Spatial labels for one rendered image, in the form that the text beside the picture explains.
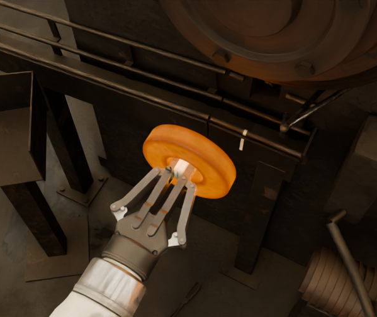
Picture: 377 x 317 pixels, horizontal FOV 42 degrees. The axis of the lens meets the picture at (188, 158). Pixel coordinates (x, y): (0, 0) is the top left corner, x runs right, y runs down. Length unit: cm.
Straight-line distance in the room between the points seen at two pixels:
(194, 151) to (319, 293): 48
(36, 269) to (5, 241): 16
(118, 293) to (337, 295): 54
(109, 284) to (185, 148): 22
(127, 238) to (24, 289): 99
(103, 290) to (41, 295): 97
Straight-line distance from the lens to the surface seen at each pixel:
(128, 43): 109
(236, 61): 70
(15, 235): 173
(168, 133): 74
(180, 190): 74
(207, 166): 74
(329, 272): 107
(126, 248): 69
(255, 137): 97
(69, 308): 67
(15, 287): 167
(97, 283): 67
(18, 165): 111
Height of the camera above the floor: 151
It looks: 58 degrees down
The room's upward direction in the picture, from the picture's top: straight up
